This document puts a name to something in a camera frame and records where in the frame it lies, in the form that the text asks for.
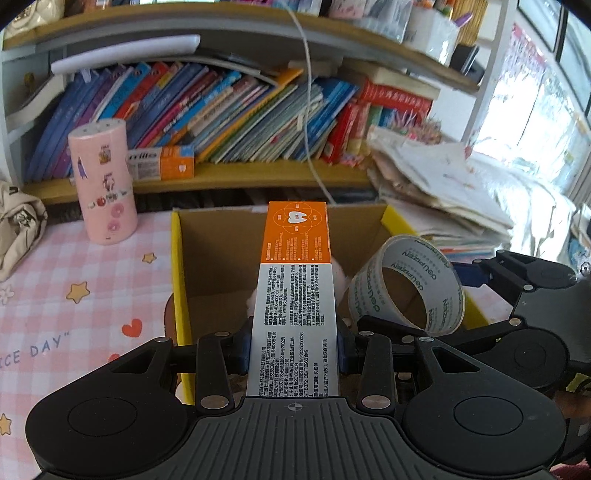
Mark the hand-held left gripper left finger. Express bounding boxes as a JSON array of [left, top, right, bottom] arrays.
[[104, 318, 254, 413]]

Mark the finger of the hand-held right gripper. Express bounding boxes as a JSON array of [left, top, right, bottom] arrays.
[[358, 315, 526, 352], [451, 250, 581, 320]]

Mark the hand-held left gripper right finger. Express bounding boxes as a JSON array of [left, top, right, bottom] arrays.
[[336, 318, 491, 411]]

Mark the yellow cardboard box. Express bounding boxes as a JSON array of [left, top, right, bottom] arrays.
[[171, 204, 493, 408]]

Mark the clear tape roll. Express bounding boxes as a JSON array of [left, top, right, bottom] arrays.
[[347, 234, 465, 336]]

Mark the pink plush pig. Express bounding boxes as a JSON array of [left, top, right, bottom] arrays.
[[244, 258, 351, 324]]

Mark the orange white toothpaste box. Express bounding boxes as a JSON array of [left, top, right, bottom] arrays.
[[246, 201, 342, 399]]

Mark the stack of papers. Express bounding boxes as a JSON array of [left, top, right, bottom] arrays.
[[367, 124, 579, 260]]

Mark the pink checked table mat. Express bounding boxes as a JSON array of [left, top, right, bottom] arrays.
[[0, 211, 186, 480]]

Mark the white bookshelf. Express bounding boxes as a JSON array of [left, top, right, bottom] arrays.
[[0, 0, 522, 205]]

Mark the small orange white box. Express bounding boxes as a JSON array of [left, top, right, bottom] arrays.
[[127, 145, 196, 181]]

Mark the pink sticker-covered cylinder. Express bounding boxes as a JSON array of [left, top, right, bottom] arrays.
[[67, 118, 139, 247]]

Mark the small black box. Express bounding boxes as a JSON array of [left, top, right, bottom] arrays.
[[450, 44, 481, 77]]

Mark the beige cloth bag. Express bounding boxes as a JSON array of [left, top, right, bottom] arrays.
[[0, 180, 49, 283]]

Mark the row of colourful books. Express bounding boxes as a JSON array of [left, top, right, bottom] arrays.
[[23, 61, 440, 182]]

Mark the white pen holder cup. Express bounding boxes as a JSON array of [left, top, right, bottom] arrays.
[[406, 7, 461, 66]]

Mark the white desk lamp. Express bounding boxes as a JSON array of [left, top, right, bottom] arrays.
[[51, 34, 202, 75]]

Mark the pink wall calendar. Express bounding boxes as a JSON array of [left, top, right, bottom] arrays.
[[498, 23, 549, 95]]

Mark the white cable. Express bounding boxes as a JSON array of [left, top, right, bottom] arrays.
[[285, 0, 339, 206]]

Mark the cream pearl-handled handbag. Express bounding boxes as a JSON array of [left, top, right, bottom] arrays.
[[4, 0, 66, 32]]

